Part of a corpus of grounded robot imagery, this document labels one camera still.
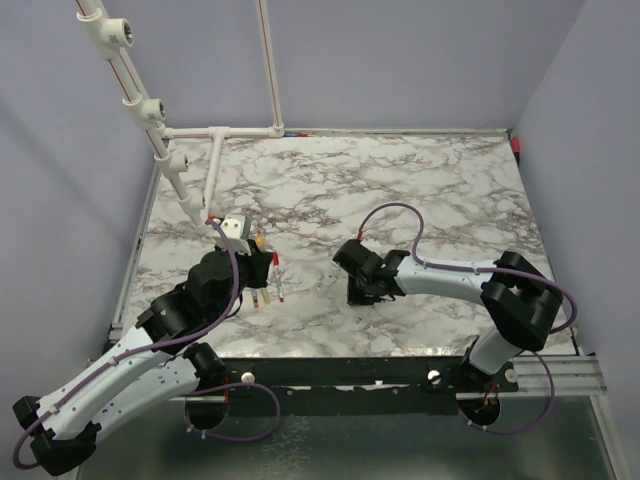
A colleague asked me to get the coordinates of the white red-tipped pen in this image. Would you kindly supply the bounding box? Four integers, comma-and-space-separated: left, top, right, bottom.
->
273, 252, 285, 303

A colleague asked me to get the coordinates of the pink orange-tipped marker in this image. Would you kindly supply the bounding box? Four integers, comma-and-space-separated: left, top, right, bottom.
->
255, 231, 266, 251

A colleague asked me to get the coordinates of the yellow highlighter pen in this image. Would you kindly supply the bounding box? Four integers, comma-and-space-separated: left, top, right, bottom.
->
260, 288, 271, 304

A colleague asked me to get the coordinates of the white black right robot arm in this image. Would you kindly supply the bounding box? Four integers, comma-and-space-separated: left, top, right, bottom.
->
333, 239, 563, 391

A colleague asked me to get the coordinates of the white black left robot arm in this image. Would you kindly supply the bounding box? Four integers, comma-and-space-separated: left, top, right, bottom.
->
13, 249, 274, 476

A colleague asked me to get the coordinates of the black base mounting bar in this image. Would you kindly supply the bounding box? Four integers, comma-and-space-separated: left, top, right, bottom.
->
187, 356, 518, 417

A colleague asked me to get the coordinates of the red black corner clamp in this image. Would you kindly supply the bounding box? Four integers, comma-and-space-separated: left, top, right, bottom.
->
510, 136, 521, 164

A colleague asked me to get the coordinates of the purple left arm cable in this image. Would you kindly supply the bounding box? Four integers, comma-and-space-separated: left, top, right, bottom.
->
10, 215, 282, 471

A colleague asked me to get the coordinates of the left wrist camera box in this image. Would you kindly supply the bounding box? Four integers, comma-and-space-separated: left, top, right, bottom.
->
216, 214, 252, 255

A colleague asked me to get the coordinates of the white PVC pipe frame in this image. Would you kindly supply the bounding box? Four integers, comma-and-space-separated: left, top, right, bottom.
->
76, 1, 286, 229

